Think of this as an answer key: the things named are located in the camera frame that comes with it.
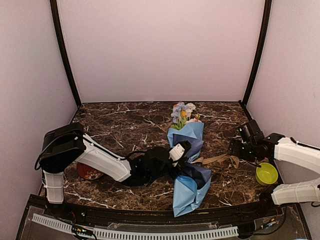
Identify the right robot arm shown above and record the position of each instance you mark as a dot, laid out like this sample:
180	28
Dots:
254	147

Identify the blue wrapping paper sheet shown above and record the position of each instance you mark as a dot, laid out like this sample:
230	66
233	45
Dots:
191	187

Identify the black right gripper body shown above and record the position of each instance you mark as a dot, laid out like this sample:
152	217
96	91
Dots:
247	152

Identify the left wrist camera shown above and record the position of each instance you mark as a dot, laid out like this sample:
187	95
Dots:
179	151

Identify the black left corner post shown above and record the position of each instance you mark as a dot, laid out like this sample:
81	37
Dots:
63	51

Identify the black front frame rail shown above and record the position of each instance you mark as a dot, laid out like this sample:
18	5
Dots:
89	213

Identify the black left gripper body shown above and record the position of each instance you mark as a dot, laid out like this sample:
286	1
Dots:
177	172

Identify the yellow-green bowl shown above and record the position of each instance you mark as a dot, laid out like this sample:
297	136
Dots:
266	174

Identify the black corner post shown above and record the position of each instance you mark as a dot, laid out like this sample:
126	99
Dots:
258	53
63	51

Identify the beige satin ribbon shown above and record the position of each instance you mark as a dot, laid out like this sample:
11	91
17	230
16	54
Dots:
235	161

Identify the white slotted cable duct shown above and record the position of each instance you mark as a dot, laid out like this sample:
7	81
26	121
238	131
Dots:
108	234

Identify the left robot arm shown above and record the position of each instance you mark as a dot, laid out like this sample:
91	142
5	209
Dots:
68	144

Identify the red floral plate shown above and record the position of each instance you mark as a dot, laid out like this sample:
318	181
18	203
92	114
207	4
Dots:
88	173

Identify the black right corner post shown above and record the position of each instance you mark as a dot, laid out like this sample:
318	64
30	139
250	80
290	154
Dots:
258	53

